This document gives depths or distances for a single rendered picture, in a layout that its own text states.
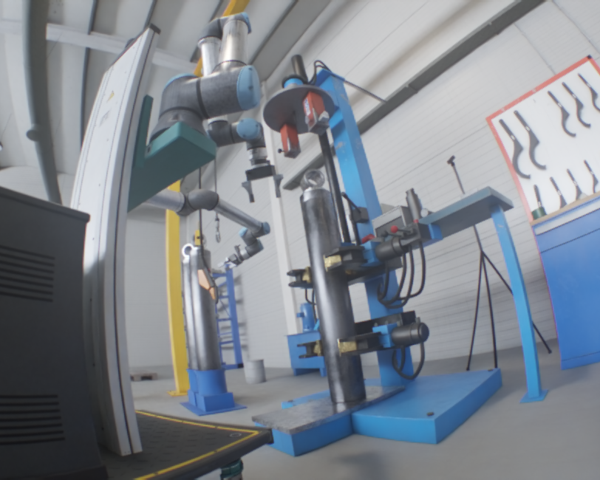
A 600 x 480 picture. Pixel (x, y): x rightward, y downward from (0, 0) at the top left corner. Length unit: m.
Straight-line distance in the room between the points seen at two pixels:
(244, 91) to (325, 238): 1.14
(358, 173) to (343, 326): 1.17
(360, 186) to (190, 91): 1.60
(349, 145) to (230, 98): 1.64
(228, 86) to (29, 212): 0.67
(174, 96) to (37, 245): 0.65
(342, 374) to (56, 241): 1.55
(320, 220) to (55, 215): 1.56
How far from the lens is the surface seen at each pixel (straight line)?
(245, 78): 1.00
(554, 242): 2.06
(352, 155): 2.46
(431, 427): 1.39
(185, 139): 0.88
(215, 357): 2.79
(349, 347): 1.64
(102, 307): 0.77
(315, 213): 1.93
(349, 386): 1.81
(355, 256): 1.66
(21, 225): 0.62
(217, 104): 1.01
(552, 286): 2.06
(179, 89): 1.05
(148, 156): 0.95
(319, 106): 2.28
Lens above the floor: 0.57
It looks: 18 degrees up
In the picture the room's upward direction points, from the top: 9 degrees counter-clockwise
